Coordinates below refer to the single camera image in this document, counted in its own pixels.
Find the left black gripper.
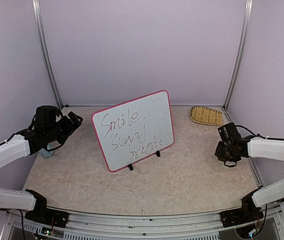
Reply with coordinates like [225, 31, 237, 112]
[45, 111, 83, 145]

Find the pink framed whiteboard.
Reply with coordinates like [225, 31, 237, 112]
[91, 90, 175, 173]

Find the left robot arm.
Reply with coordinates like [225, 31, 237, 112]
[0, 105, 83, 223]

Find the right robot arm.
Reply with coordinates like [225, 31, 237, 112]
[215, 135, 284, 222]

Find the light blue mug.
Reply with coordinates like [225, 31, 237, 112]
[39, 148, 54, 159]

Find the woven bamboo tray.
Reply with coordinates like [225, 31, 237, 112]
[190, 106, 224, 126]

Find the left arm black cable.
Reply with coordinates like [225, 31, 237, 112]
[31, 109, 66, 152]

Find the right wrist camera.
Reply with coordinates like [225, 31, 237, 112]
[218, 122, 242, 144]

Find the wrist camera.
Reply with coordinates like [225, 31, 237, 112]
[218, 122, 242, 144]
[32, 105, 62, 131]

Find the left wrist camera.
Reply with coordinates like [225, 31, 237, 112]
[32, 105, 62, 131]

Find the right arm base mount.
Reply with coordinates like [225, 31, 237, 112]
[220, 195, 264, 228]

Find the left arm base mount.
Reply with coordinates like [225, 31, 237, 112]
[25, 189, 69, 228]

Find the front aluminium rail frame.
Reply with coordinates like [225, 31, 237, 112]
[0, 203, 284, 240]

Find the left aluminium corner post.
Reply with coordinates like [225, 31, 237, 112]
[32, 0, 63, 110]

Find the aluminium corner post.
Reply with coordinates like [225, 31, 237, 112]
[32, 0, 63, 110]
[223, 0, 253, 111]

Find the right aluminium corner post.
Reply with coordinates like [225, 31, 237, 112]
[223, 0, 253, 111]

